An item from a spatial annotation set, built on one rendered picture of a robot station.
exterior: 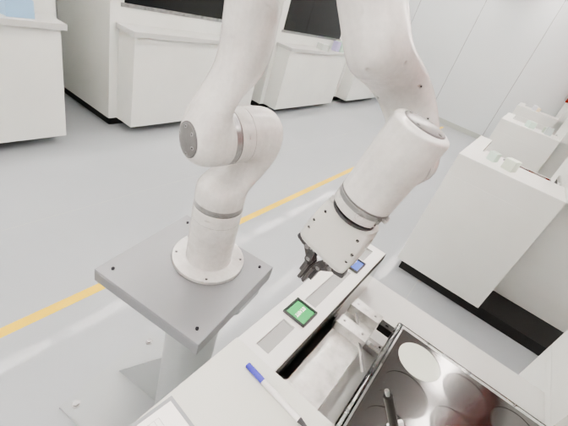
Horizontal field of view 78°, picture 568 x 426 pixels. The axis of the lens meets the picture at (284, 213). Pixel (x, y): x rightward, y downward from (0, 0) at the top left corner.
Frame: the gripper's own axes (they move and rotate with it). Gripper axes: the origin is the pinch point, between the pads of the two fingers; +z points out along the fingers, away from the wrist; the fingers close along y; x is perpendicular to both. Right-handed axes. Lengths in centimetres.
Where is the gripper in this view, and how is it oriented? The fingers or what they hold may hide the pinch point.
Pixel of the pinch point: (308, 269)
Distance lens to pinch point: 64.8
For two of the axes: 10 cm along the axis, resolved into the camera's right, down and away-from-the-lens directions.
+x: -5.8, 3.0, -7.6
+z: -4.3, 6.8, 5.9
